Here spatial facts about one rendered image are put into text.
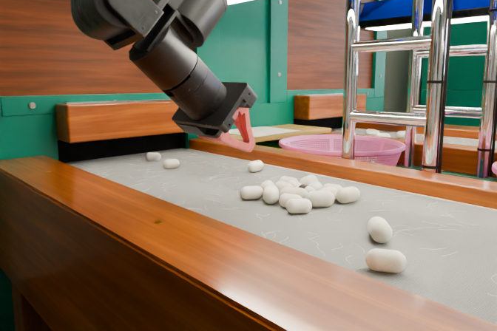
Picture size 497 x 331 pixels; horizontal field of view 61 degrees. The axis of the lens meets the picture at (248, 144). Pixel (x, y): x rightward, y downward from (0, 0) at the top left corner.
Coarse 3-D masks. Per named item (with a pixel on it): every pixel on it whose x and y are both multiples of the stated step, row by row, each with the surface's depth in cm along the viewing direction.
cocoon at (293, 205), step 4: (288, 200) 52; (292, 200) 52; (296, 200) 52; (300, 200) 52; (304, 200) 52; (308, 200) 52; (288, 204) 52; (292, 204) 51; (296, 204) 51; (300, 204) 51; (304, 204) 51; (308, 204) 52; (288, 208) 51; (292, 208) 51; (296, 208) 51; (300, 208) 51; (304, 208) 51; (308, 208) 52; (292, 212) 52; (296, 212) 52; (300, 212) 52; (304, 212) 52
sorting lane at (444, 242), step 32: (128, 160) 87; (160, 160) 87; (192, 160) 87; (224, 160) 87; (160, 192) 62; (192, 192) 62; (224, 192) 62; (384, 192) 62; (256, 224) 48; (288, 224) 48; (320, 224) 48; (352, 224) 48; (416, 224) 48; (448, 224) 48; (480, 224) 48; (320, 256) 39; (352, 256) 39; (416, 256) 39; (448, 256) 39; (480, 256) 39; (416, 288) 33; (448, 288) 33; (480, 288) 33
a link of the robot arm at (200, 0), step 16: (112, 0) 39; (128, 0) 40; (144, 0) 41; (160, 0) 44; (176, 0) 46; (192, 0) 46; (208, 0) 47; (224, 0) 49; (128, 16) 40; (144, 16) 41; (160, 16) 42; (192, 16) 46; (208, 16) 47; (128, 32) 45; (144, 32) 41; (208, 32) 48; (112, 48) 47
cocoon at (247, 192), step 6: (246, 186) 58; (252, 186) 58; (258, 186) 58; (240, 192) 58; (246, 192) 57; (252, 192) 58; (258, 192) 58; (246, 198) 58; (252, 198) 58; (258, 198) 58
